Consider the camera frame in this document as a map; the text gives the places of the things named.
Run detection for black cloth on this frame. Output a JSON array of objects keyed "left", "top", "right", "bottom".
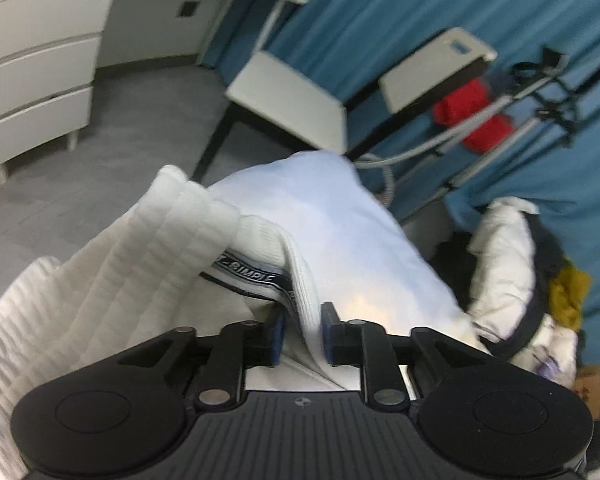
[{"left": 529, "top": 214, "right": 572, "bottom": 283}]

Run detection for brown paper bag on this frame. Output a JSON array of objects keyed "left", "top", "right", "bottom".
[{"left": 572, "top": 365, "right": 600, "bottom": 422}]

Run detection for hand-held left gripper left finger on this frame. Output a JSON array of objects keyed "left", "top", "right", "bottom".
[{"left": 117, "top": 310, "right": 286, "bottom": 411}]

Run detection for black and white chair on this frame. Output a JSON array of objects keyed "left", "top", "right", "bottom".
[{"left": 192, "top": 27, "right": 498, "bottom": 183}]

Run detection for red cloth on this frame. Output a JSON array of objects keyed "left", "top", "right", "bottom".
[{"left": 432, "top": 80, "right": 514, "bottom": 153}]

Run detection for white puffer jacket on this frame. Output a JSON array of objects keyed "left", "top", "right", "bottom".
[{"left": 467, "top": 197, "right": 542, "bottom": 357}]

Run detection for standing garment steamer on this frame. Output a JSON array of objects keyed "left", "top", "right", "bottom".
[{"left": 352, "top": 45, "right": 593, "bottom": 221}]

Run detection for white pants with striped trim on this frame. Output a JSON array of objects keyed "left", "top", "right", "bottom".
[{"left": 0, "top": 151, "right": 486, "bottom": 480}]

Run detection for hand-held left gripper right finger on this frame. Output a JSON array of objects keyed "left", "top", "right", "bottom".
[{"left": 321, "top": 302, "right": 488, "bottom": 408}]

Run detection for white dresser desk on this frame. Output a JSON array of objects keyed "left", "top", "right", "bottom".
[{"left": 0, "top": 0, "right": 327, "bottom": 183}]

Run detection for mustard yellow cloth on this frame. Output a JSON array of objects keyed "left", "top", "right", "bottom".
[{"left": 547, "top": 265, "right": 594, "bottom": 333}]

